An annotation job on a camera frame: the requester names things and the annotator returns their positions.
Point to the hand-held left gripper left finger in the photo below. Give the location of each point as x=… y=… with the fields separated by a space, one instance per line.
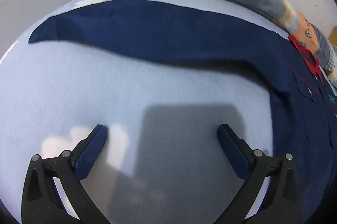
x=90 y=153

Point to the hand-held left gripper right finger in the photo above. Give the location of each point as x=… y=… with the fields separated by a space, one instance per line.
x=234 y=153

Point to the navy blue work jacket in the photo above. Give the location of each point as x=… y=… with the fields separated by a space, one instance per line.
x=171 y=34

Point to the light blue cloud bed sheet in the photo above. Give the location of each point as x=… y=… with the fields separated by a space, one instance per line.
x=79 y=87

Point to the wooden headboard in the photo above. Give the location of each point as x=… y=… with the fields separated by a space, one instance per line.
x=333 y=32

